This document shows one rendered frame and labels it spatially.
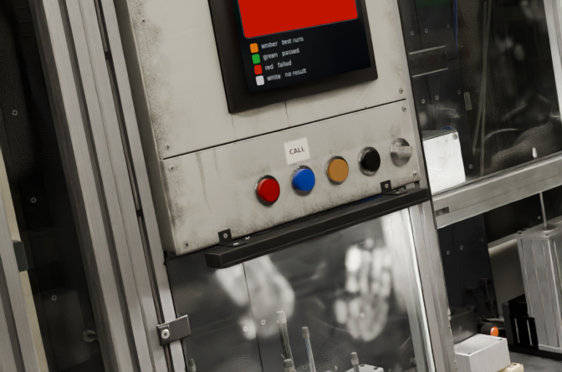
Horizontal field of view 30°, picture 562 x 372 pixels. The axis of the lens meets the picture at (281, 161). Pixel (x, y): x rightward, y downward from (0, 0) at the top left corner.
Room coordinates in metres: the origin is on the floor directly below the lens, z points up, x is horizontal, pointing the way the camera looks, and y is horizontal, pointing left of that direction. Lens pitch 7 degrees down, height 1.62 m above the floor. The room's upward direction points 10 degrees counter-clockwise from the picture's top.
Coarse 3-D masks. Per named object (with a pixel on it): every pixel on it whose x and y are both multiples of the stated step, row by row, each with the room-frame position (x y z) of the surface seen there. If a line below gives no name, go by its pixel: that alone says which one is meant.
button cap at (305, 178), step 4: (300, 172) 1.38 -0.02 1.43; (304, 172) 1.39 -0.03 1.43; (308, 172) 1.39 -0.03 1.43; (312, 172) 1.39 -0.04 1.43; (296, 176) 1.38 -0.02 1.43; (300, 176) 1.38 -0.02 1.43; (304, 176) 1.39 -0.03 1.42; (308, 176) 1.39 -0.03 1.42; (312, 176) 1.39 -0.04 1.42; (296, 180) 1.38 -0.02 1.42; (300, 180) 1.38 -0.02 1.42; (304, 180) 1.39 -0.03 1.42; (308, 180) 1.39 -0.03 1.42; (312, 180) 1.39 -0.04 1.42; (296, 184) 1.38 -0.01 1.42; (300, 184) 1.38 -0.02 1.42; (304, 184) 1.38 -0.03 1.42; (308, 184) 1.39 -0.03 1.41; (312, 184) 1.39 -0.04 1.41; (300, 188) 1.38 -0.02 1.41; (304, 188) 1.38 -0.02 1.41; (308, 188) 1.39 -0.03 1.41
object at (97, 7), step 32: (96, 0) 1.27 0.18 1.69; (96, 32) 1.26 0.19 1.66; (96, 64) 1.25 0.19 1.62; (128, 96) 1.27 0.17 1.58; (128, 128) 1.27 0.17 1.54; (128, 160) 1.27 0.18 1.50; (128, 192) 1.26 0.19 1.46; (128, 224) 1.25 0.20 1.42; (544, 224) 1.98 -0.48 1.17; (160, 256) 1.27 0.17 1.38; (544, 256) 1.94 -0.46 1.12; (160, 288) 1.27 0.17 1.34; (544, 288) 1.95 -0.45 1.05; (160, 320) 1.27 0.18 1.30; (512, 320) 2.02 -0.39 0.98; (544, 320) 1.96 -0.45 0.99; (160, 352) 1.26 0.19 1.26; (544, 352) 1.96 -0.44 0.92
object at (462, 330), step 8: (440, 256) 1.81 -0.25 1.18; (448, 304) 1.81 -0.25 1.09; (448, 312) 1.81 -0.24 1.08; (456, 312) 1.82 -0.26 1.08; (464, 312) 1.81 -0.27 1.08; (472, 312) 1.81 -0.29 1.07; (456, 320) 1.79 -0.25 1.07; (464, 320) 1.80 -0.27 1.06; (472, 320) 1.81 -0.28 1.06; (456, 328) 1.79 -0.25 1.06; (464, 328) 1.80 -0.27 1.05; (472, 328) 1.81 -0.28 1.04; (456, 336) 1.79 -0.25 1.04; (464, 336) 1.80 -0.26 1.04
